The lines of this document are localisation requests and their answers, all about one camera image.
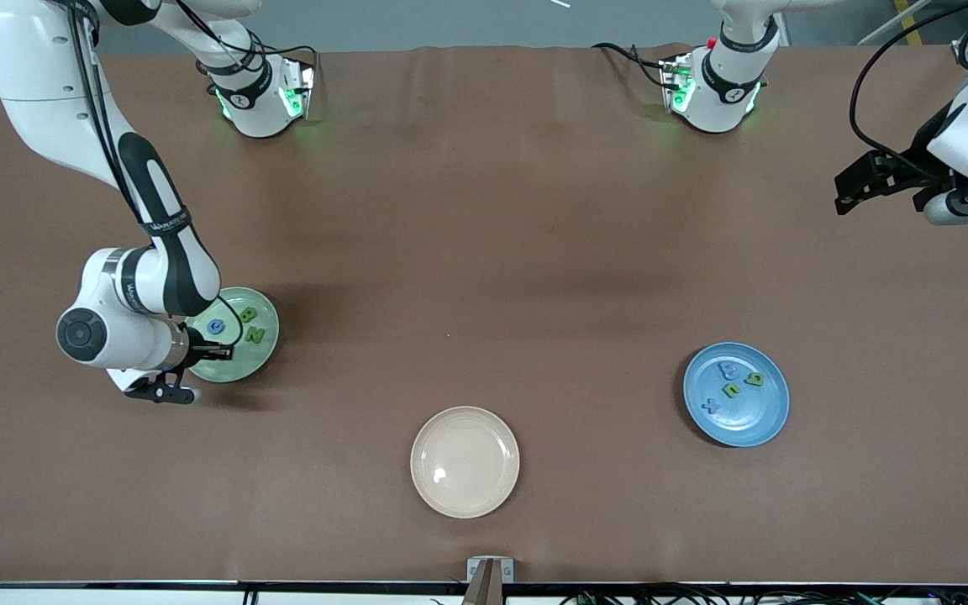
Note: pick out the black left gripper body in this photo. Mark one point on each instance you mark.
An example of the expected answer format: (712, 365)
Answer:
(906, 165)

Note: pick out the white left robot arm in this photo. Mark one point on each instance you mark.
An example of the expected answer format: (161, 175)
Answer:
(723, 109)

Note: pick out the blue foam letter m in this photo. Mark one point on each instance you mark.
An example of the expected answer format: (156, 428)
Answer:
(729, 370)

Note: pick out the blue foam letter G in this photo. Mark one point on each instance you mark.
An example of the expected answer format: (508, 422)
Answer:
(211, 327)

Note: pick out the beige plate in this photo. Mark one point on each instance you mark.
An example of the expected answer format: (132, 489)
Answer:
(465, 462)

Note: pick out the brown table cover mat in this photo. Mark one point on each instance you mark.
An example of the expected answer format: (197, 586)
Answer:
(484, 185)

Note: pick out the green foam letter B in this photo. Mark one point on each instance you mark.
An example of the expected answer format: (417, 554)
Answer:
(249, 316)

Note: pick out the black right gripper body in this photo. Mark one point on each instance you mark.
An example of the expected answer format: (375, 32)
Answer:
(196, 346)

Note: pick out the blue foam letter x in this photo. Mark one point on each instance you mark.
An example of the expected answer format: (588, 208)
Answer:
(711, 406)

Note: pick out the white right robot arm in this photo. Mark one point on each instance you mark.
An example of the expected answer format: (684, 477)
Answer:
(39, 84)

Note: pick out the blue plate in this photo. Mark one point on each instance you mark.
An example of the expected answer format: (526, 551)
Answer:
(753, 420)

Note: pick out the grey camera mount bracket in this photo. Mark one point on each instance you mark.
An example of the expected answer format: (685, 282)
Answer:
(474, 565)

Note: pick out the tan camera mount pole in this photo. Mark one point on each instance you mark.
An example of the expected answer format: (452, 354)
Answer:
(484, 592)

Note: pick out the light green plate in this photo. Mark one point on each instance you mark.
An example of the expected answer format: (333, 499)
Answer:
(257, 363)

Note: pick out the green foam letter d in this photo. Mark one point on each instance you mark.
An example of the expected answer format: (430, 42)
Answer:
(758, 380)

